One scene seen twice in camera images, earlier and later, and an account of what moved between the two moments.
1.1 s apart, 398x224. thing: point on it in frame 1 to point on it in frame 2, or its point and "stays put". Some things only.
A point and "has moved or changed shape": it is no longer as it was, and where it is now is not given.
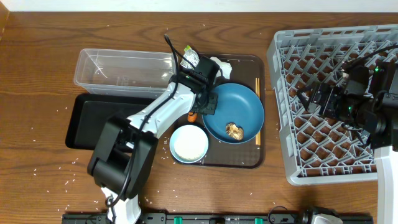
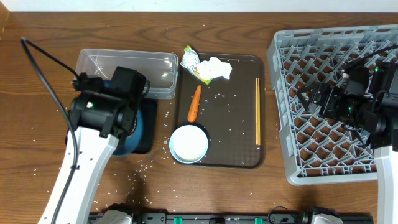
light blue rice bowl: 188,144 stays put
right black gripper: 315,99 stays put
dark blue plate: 238,104 has moved or changed shape
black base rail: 178,218 stays put
